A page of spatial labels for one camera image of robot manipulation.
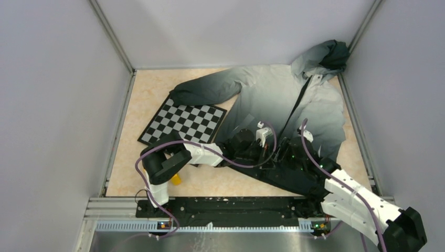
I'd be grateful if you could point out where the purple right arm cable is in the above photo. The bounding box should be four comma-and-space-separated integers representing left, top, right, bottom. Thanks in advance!
300, 119, 387, 252

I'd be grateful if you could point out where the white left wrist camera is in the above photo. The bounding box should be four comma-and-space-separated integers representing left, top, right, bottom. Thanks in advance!
255, 121, 273, 148

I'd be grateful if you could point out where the black white checkerboard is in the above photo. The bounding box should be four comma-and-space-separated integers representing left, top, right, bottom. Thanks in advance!
138, 96, 227, 167

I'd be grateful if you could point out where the grey gradient hooded jacket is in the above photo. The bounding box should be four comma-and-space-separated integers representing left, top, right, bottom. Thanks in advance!
169, 39, 351, 196

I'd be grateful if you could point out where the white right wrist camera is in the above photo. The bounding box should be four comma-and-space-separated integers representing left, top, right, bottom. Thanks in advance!
298, 127, 314, 143

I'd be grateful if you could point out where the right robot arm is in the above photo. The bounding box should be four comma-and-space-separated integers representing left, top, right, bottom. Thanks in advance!
272, 137, 427, 251

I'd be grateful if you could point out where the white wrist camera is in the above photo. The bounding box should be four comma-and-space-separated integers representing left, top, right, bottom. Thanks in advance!
298, 127, 314, 143
255, 121, 273, 148

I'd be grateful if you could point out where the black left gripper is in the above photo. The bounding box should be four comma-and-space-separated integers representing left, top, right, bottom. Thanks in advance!
235, 140, 276, 170

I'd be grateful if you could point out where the grey cable duct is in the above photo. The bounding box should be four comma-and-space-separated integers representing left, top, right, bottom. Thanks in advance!
95, 220, 314, 233

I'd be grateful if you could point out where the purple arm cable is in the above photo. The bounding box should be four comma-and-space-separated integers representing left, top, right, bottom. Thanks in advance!
300, 119, 387, 252
134, 120, 278, 240

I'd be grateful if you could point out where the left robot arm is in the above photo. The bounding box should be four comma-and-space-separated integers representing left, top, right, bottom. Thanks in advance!
139, 127, 277, 217

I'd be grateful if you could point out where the yellow block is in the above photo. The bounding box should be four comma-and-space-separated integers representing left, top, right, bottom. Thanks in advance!
169, 173, 182, 186

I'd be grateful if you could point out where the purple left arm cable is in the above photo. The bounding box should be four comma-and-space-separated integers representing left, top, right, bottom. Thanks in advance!
134, 120, 278, 240

